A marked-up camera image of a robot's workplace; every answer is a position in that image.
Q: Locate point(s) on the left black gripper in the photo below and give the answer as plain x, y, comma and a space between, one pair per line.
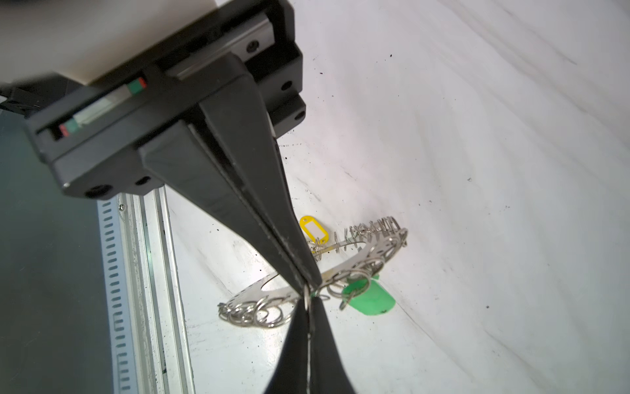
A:
90, 138

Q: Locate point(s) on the yellow key tag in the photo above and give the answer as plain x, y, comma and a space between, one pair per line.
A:
314, 231

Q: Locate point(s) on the round metal key organizer disc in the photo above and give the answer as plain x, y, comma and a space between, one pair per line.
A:
367, 247

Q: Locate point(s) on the green tag inside disc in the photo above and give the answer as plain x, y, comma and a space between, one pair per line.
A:
369, 298

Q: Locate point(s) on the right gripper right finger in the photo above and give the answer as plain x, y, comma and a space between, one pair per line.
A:
327, 374

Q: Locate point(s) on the aluminium mounting rail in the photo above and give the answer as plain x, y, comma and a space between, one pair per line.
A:
150, 349

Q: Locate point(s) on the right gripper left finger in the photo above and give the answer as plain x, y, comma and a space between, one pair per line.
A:
291, 373

